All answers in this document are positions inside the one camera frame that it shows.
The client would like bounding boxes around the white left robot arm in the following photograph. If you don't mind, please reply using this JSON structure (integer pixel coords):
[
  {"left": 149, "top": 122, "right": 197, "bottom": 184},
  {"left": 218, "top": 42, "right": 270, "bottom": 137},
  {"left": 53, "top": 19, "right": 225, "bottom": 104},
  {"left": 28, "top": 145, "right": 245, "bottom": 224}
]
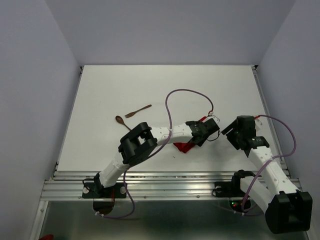
[{"left": 93, "top": 117, "right": 220, "bottom": 197}]

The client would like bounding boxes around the aluminium rail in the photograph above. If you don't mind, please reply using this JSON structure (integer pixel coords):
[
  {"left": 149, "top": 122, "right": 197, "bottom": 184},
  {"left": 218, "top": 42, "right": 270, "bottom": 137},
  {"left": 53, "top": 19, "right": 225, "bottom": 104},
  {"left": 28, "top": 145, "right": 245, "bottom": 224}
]
[
  {"left": 47, "top": 65, "right": 84, "bottom": 179},
  {"left": 251, "top": 65, "right": 291, "bottom": 177}
]

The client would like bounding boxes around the dark wooden fork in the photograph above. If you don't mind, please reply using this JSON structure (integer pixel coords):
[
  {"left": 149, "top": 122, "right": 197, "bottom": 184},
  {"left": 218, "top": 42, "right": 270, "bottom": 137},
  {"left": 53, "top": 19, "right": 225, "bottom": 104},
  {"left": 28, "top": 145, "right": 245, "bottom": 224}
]
[{"left": 124, "top": 104, "right": 152, "bottom": 118}]

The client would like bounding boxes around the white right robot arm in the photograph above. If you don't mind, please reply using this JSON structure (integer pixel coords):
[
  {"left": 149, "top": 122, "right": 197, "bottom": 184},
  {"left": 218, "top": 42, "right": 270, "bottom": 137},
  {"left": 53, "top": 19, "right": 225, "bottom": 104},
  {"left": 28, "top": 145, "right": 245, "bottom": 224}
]
[{"left": 221, "top": 115, "right": 313, "bottom": 234}]

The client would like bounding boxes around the aluminium left side rail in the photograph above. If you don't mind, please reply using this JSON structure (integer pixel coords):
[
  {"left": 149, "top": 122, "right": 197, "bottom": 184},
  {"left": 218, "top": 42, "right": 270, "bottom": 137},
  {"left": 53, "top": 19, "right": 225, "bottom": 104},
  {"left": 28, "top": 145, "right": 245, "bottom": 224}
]
[{"left": 47, "top": 65, "right": 84, "bottom": 179}]

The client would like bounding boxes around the aluminium front rail frame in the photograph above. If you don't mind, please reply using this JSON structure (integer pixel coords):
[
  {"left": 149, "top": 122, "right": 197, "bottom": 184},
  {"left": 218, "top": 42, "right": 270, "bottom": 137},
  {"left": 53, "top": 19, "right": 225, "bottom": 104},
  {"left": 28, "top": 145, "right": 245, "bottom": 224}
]
[{"left": 41, "top": 170, "right": 306, "bottom": 201}]

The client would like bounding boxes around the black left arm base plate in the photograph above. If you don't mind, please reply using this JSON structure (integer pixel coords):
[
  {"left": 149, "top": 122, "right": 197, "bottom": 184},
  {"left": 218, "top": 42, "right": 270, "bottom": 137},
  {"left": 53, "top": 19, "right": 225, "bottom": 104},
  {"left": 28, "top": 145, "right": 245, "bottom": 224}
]
[{"left": 82, "top": 178, "right": 127, "bottom": 199}]

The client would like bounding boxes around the red object bottom left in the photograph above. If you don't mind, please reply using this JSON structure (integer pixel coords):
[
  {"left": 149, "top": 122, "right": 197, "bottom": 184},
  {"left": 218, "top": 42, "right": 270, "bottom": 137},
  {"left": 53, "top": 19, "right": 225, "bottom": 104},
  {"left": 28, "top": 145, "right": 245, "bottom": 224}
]
[{"left": 38, "top": 234, "right": 55, "bottom": 240}]

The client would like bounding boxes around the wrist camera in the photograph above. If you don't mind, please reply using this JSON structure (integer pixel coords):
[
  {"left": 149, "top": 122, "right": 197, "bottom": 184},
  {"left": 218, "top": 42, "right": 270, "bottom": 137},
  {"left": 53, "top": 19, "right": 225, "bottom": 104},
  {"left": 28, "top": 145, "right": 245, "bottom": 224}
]
[
  {"left": 208, "top": 115, "right": 220, "bottom": 124},
  {"left": 254, "top": 116, "right": 263, "bottom": 128}
]

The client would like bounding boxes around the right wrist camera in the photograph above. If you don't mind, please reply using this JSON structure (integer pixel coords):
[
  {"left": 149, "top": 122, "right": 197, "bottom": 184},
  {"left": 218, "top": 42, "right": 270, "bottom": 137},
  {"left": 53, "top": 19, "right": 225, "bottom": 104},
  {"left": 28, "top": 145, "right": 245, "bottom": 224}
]
[{"left": 254, "top": 116, "right": 263, "bottom": 128}]

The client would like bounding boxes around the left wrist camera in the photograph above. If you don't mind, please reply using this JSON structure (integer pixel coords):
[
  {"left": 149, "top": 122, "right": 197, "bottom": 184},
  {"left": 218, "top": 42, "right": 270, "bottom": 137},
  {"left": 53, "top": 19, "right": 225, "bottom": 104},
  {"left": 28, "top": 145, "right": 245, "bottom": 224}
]
[{"left": 208, "top": 115, "right": 220, "bottom": 124}]

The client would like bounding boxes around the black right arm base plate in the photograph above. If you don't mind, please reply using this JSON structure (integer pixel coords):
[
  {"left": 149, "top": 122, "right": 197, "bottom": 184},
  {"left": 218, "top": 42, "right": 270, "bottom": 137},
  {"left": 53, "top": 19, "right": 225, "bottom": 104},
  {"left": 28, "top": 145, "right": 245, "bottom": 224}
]
[{"left": 211, "top": 181, "right": 245, "bottom": 198}]

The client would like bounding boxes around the dark wooden spoon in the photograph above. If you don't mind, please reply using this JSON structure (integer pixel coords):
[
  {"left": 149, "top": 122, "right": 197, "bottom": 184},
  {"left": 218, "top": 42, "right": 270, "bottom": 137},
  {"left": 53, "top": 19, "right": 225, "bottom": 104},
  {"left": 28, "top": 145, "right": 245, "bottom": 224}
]
[{"left": 115, "top": 115, "right": 131, "bottom": 131}]

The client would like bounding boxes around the red cloth napkin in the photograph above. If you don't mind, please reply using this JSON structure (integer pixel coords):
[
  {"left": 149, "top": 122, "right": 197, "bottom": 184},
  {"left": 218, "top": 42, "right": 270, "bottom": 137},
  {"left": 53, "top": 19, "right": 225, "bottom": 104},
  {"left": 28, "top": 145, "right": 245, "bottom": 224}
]
[{"left": 173, "top": 116, "right": 208, "bottom": 154}]

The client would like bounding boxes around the aluminium right side rail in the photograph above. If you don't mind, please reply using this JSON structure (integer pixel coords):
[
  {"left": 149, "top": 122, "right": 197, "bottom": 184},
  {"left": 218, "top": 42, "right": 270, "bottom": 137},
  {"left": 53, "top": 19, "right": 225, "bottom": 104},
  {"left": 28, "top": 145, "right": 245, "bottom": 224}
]
[{"left": 251, "top": 65, "right": 291, "bottom": 177}]

